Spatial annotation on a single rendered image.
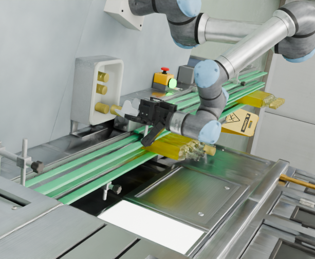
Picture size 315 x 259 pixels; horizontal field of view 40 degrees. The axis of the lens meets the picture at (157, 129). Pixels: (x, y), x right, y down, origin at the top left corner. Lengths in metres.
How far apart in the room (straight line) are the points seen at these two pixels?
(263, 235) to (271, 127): 6.17
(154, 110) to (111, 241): 0.79
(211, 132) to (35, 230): 0.77
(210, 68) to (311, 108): 6.31
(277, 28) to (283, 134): 6.35
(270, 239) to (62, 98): 0.87
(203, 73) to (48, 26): 0.49
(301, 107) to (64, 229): 7.00
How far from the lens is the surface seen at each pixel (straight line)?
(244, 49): 1.36
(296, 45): 1.55
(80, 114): 1.55
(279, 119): 7.69
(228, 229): 1.53
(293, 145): 7.74
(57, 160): 1.37
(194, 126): 1.36
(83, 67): 1.51
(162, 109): 1.42
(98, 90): 1.59
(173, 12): 1.60
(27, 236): 0.70
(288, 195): 2.00
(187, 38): 1.67
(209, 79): 1.29
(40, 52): 1.39
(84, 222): 0.74
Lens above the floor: 1.65
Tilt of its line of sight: 24 degrees down
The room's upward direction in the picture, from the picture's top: 107 degrees clockwise
